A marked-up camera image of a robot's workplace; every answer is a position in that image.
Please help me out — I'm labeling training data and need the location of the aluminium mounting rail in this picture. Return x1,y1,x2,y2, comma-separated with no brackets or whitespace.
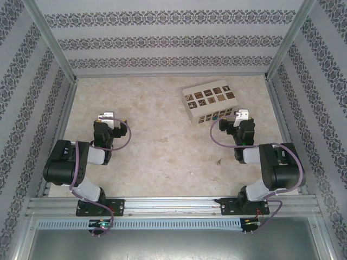
25,194,320,218

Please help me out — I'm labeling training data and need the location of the wooden box with picture tiles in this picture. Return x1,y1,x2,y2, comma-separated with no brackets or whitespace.
182,80,241,126

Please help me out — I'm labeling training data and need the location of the aluminium rear floor rail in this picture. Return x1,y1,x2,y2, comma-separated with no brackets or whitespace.
73,72,269,80

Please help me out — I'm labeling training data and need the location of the slotted grey cable duct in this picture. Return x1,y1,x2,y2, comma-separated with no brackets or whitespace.
36,218,242,231

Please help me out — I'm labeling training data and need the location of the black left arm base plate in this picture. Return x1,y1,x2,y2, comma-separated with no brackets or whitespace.
75,198,126,217

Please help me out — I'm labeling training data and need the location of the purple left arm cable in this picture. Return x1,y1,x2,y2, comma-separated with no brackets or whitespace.
69,118,132,237

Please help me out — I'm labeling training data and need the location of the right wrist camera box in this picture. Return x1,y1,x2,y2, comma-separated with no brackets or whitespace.
234,108,250,127

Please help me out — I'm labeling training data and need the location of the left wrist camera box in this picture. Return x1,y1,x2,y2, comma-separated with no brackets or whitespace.
97,110,122,128

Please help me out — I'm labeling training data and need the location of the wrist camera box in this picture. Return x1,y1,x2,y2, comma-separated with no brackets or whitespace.
234,108,250,127
97,110,122,128

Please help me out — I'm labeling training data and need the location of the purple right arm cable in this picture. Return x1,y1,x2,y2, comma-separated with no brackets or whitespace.
210,118,303,234

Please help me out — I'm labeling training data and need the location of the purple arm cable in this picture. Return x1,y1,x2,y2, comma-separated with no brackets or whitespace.
69,118,132,237
210,118,303,234

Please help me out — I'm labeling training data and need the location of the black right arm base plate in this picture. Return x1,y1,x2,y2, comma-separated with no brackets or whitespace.
218,197,271,217

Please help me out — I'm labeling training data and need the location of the grey metal sheet panel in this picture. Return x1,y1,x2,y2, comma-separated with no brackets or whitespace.
16,216,336,260

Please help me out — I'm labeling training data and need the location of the aluminium frame post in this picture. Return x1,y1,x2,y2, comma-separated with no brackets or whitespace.
264,0,320,81
23,0,78,82

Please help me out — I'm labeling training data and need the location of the aluminium side floor rail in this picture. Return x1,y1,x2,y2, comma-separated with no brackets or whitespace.
264,78,310,196
37,80,79,197

